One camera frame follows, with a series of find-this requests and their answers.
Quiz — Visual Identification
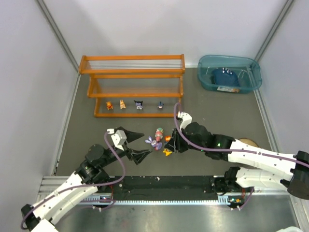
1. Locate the black yellow dog toy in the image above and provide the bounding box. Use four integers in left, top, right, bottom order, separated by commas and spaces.
163, 148, 172, 156

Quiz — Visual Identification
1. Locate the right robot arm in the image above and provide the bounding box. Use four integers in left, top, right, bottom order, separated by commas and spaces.
165, 122, 309, 200

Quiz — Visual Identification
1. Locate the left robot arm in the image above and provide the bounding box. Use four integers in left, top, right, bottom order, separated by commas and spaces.
20, 127, 152, 232

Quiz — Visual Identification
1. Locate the orange wooden shelf rack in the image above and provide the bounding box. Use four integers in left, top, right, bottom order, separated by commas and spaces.
79, 54, 185, 118

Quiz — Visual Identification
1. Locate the purple bunny toy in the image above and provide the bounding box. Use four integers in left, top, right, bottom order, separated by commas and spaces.
145, 136, 162, 150

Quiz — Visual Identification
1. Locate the red green carrot toy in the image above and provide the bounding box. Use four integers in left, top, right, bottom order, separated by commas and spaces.
155, 128, 164, 142

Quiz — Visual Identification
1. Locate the small blue shark toy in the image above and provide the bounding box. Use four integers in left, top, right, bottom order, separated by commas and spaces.
158, 102, 164, 109

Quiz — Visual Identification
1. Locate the orange rabbit toy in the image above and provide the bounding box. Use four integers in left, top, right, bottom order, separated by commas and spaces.
120, 100, 126, 109

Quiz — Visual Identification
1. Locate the black purple cat toy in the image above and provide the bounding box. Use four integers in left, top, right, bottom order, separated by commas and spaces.
134, 100, 143, 110

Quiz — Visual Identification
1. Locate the yellow bear toy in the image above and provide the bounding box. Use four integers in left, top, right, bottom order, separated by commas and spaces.
106, 101, 113, 110

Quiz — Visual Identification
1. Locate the label card in tub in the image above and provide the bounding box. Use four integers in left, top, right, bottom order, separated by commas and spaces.
217, 87, 240, 93

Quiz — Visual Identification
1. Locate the round wooden disc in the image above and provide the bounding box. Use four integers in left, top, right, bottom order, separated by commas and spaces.
239, 138, 259, 147

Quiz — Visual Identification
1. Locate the teal plastic tub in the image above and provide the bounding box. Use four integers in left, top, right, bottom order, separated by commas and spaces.
197, 55, 262, 94

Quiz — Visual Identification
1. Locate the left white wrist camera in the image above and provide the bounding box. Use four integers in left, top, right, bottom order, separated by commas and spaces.
107, 129, 127, 151

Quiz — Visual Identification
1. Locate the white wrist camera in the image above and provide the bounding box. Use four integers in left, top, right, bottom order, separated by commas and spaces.
107, 129, 127, 151
176, 111, 192, 130

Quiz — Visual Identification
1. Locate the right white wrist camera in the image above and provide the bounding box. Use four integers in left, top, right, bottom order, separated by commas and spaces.
176, 111, 192, 130

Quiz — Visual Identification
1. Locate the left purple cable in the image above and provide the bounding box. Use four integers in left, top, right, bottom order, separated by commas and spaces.
20, 130, 126, 229

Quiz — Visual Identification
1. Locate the purple cable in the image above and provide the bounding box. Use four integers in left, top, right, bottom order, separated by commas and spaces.
20, 130, 126, 229
173, 102, 309, 211

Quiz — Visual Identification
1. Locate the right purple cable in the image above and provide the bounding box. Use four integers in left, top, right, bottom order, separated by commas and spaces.
173, 102, 309, 211

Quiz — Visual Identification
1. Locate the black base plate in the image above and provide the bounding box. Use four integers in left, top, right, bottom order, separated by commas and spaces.
81, 175, 255, 201

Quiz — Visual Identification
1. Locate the grey slotted cable duct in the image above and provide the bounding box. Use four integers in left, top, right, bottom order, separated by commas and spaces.
78, 195, 231, 205

